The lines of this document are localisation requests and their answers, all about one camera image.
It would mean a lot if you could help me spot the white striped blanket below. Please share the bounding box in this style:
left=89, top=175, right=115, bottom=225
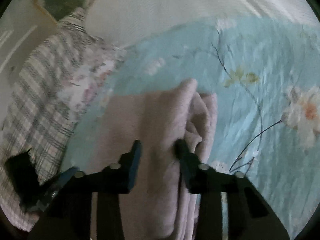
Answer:
left=84, top=0, right=320, bottom=49

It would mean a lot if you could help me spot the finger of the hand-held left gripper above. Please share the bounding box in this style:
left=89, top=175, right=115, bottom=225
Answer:
left=29, top=166, right=79, bottom=212

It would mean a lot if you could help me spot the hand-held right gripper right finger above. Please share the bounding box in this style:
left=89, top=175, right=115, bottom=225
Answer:
left=174, top=140, right=290, bottom=240

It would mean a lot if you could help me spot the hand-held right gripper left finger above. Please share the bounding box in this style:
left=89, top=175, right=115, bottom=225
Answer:
left=27, top=140, right=142, bottom=240

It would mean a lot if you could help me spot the white floral cloth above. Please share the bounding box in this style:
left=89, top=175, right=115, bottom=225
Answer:
left=56, top=44, right=128, bottom=122

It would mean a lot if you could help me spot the plaid cloth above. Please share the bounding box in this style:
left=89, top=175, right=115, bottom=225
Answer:
left=0, top=7, right=105, bottom=232

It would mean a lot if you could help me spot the teal floral bed sheet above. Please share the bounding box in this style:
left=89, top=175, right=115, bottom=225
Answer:
left=60, top=16, right=320, bottom=240

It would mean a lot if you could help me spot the pink knit sweater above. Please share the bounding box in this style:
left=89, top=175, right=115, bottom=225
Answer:
left=90, top=78, right=218, bottom=240

